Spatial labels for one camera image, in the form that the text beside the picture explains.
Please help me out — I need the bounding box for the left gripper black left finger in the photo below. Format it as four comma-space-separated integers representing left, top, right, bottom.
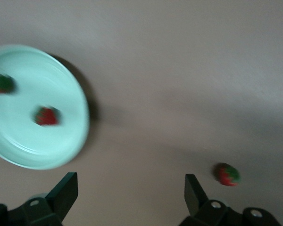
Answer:
0, 172, 79, 226

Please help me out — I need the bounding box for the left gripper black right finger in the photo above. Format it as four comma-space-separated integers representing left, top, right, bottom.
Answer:
179, 173, 281, 226

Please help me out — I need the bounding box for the red strawberry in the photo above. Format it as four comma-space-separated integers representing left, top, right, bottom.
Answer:
0, 73, 16, 95
33, 105, 62, 128
214, 162, 241, 188

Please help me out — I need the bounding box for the pale green round plate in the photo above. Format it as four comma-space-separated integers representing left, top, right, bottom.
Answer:
0, 44, 90, 170

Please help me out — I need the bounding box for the brown table cover sheet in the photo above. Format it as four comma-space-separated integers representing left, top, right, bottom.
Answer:
0, 0, 283, 226

